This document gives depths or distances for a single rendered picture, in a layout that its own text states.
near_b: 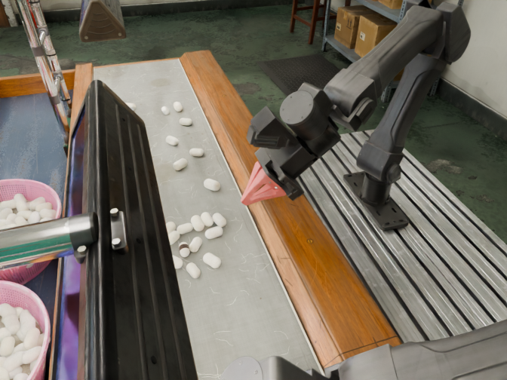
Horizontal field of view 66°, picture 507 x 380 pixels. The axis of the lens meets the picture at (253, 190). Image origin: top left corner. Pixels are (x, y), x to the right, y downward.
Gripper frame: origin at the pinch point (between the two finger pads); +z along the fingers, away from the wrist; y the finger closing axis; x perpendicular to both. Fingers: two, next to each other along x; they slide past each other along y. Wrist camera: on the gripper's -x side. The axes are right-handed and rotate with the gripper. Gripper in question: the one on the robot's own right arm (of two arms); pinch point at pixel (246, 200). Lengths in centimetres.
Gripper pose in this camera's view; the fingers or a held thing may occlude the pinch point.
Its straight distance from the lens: 71.1
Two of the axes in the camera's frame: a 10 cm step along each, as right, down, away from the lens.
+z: -7.3, 6.4, 2.2
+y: 3.0, 6.0, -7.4
